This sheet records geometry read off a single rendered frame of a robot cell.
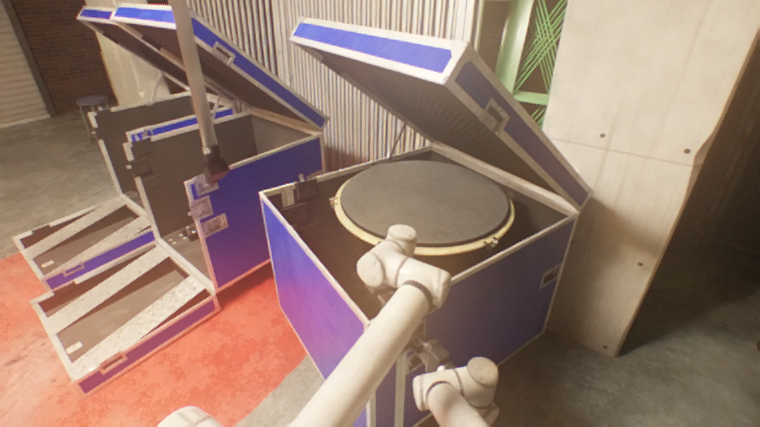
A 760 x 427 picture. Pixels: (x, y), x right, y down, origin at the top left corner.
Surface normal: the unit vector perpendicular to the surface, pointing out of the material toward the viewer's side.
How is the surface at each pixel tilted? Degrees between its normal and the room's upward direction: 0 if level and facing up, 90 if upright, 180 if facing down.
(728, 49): 90
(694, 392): 0
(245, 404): 0
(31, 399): 0
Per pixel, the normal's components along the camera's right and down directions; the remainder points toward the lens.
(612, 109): -0.56, 0.40
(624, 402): 0.00, -0.88
